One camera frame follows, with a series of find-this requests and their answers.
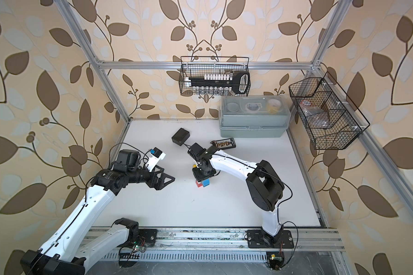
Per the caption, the black box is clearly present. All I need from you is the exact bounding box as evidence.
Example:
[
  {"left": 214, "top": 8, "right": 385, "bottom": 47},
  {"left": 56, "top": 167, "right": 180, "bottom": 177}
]
[{"left": 172, "top": 128, "right": 190, "bottom": 146}]

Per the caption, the grey plastic toolbox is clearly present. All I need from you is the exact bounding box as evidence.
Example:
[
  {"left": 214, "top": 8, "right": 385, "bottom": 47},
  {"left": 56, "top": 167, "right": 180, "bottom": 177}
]
[{"left": 219, "top": 95, "right": 291, "bottom": 138}]

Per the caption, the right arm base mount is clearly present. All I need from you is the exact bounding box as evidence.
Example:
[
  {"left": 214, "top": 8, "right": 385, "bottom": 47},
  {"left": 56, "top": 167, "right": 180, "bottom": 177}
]
[{"left": 245, "top": 229, "right": 295, "bottom": 249}]

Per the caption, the aluminium front rail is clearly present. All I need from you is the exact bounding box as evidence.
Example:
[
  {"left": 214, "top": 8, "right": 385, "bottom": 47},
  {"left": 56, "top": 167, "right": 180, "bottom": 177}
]
[{"left": 102, "top": 227, "right": 345, "bottom": 263}]

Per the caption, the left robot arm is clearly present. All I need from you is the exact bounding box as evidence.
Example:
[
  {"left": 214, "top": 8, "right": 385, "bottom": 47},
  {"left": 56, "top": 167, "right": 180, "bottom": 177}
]
[{"left": 20, "top": 148, "right": 175, "bottom": 275}]

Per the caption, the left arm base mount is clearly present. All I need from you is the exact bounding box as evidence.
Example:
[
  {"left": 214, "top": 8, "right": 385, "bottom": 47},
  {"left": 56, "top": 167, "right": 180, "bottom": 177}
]
[{"left": 119, "top": 228, "right": 158, "bottom": 248}]

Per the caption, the black tool in basket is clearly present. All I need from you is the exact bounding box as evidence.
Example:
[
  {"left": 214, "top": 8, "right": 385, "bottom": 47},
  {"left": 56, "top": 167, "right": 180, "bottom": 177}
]
[{"left": 180, "top": 71, "right": 251, "bottom": 96}]

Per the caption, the right wire basket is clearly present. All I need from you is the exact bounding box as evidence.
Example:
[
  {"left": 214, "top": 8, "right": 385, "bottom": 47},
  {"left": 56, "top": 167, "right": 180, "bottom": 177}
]
[{"left": 289, "top": 72, "right": 370, "bottom": 150}]

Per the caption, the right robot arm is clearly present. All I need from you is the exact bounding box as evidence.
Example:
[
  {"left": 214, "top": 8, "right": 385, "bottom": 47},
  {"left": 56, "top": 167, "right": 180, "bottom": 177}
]
[{"left": 188, "top": 143, "right": 285, "bottom": 237}]

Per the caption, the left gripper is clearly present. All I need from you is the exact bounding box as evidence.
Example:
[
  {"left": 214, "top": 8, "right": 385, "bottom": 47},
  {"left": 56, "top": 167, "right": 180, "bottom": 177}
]
[{"left": 128, "top": 165, "right": 177, "bottom": 191}]

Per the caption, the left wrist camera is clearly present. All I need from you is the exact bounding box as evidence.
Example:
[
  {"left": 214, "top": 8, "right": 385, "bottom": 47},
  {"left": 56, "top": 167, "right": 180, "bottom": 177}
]
[{"left": 145, "top": 147, "right": 166, "bottom": 172}]

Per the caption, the wire basket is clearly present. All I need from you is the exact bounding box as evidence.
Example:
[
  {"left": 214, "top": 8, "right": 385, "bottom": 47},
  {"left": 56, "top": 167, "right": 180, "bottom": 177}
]
[
  {"left": 179, "top": 56, "right": 251, "bottom": 96},
  {"left": 289, "top": 72, "right": 370, "bottom": 150}
]

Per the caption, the back wire basket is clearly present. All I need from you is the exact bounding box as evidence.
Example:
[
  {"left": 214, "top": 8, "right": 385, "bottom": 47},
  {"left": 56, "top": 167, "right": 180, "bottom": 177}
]
[{"left": 179, "top": 56, "right": 251, "bottom": 96}]

